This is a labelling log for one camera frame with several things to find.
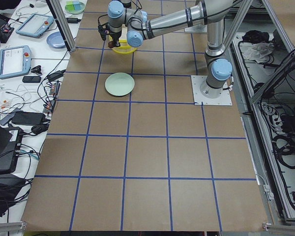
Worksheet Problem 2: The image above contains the wrist black camera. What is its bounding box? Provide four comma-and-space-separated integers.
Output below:
98, 23, 109, 41

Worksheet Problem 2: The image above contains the teach pendant tablet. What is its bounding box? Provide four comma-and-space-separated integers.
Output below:
0, 45, 31, 79
16, 13, 54, 38

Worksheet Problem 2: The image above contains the small black adapter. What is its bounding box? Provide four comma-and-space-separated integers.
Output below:
66, 17, 81, 24

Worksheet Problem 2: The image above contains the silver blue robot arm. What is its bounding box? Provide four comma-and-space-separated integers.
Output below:
98, 0, 234, 59

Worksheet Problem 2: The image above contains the blue round plate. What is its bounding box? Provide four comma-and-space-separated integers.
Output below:
46, 31, 66, 49

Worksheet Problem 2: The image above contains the black power adapter brick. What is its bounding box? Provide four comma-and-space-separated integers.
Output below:
11, 112, 45, 125

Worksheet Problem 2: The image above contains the lower teach pendant tablet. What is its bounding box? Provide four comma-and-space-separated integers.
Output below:
0, 45, 31, 79

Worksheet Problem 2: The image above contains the crumpled white cloth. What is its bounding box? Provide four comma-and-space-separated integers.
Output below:
243, 42, 274, 63

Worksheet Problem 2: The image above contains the aluminium frame post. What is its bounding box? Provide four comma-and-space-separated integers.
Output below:
46, 0, 76, 53

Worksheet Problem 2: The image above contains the green plate with blocks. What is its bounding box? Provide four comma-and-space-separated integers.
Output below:
64, 0, 86, 15

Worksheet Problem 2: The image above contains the yellow steamer basket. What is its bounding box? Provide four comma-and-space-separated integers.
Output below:
112, 47, 137, 55
119, 25, 132, 48

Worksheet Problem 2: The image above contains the upper teach pendant tablet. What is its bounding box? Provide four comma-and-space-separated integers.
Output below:
16, 13, 54, 38

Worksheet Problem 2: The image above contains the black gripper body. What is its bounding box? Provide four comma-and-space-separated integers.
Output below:
110, 31, 122, 42

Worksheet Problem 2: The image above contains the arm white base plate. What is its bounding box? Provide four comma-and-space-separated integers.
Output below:
191, 75, 232, 106
184, 24, 207, 34

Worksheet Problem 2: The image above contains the black phone device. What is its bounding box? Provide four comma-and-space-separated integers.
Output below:
22, 76, 41, 84

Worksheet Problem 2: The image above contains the black laptop computer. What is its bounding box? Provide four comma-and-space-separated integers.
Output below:
0, 126, 23, 175

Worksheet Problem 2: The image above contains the light green round plate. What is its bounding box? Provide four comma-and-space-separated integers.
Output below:
105, 72, 135, 96

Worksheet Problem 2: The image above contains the brown chocolate bun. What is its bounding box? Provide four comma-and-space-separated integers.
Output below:
108, 41, 116, 49

